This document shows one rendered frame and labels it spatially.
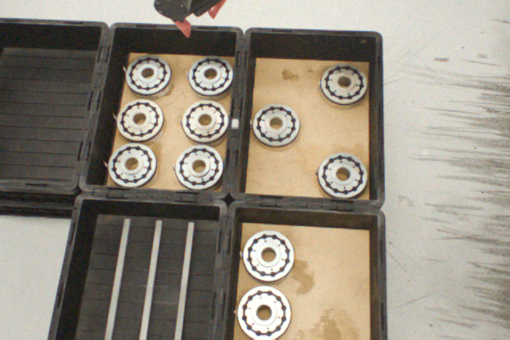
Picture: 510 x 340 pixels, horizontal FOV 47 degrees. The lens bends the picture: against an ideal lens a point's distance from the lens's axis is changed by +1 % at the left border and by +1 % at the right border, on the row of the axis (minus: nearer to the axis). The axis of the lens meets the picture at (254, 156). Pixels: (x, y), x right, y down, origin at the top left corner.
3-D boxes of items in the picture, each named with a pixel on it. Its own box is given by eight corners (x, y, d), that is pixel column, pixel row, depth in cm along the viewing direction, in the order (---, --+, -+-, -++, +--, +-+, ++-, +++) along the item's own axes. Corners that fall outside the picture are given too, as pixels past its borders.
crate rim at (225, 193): (113, 27, 131) (110, 21, 129) (245, 33, 129) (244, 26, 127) (80, 195, 116) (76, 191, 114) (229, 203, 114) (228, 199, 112)
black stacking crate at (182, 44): (124, 52, 140) (111, 23, 129) (246, 56, 138) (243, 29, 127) (96, 208, 125) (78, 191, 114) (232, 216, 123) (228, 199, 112)
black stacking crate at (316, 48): (248, 56, 138) (245, 29, 127) (374, 61, 136) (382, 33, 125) (233, 216, 123) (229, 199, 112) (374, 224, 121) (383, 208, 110)
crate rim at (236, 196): (245, 33, 129) (244, 26, 127) (381, 37, 127) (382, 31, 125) (229, 203, 114) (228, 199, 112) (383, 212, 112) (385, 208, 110)
